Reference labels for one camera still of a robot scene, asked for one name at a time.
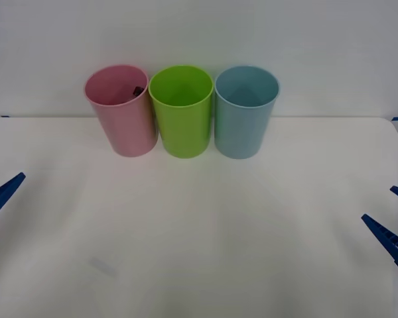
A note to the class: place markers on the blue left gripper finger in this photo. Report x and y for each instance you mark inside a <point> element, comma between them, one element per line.
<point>3,197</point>

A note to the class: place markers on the dark drink bottle black cap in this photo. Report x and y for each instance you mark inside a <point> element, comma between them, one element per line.
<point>136,91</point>

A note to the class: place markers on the pink plastic bin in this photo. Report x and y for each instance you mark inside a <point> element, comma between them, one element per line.
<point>129,129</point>

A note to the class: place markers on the pale blue plastic bin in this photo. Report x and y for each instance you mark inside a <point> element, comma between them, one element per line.
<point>240,132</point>

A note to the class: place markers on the green plastic bin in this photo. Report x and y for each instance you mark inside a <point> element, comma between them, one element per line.
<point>182,132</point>

